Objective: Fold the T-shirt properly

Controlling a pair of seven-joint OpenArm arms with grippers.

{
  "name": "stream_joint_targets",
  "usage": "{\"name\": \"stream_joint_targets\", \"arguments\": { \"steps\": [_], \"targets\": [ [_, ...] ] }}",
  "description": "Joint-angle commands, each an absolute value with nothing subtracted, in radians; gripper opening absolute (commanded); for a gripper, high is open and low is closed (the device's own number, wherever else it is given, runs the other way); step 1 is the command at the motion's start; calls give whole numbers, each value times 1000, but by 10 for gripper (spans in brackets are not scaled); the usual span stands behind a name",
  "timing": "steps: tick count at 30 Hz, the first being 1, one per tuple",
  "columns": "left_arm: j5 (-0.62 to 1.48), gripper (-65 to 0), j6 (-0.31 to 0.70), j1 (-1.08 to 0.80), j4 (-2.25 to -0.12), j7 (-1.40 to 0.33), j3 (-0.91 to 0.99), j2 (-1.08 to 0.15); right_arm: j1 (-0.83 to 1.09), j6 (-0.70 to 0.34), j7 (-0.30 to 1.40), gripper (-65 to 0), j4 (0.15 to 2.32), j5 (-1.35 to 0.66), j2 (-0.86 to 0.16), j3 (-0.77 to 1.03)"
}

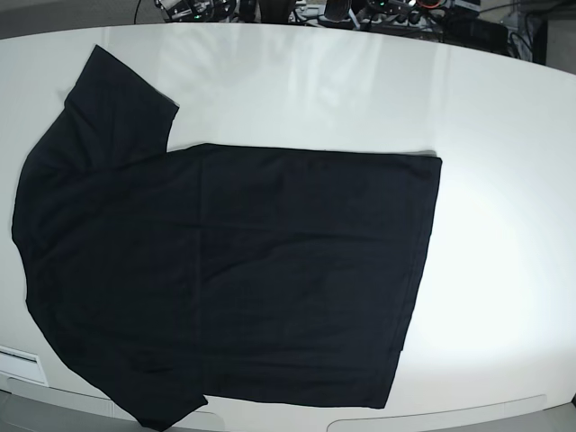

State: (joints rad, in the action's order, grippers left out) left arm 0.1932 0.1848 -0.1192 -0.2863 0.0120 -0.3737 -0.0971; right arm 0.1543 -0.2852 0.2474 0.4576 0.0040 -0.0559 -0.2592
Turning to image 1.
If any black T-shirt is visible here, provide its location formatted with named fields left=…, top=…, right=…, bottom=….
left=12, top=47, right=442, bottom=431

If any black equipment clutter behind table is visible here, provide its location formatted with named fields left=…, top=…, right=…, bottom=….
left=154, top=1, right=548, bottom=64

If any white label plate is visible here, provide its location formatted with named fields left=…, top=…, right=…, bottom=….
left=0, top=346, right=49, bottom=387

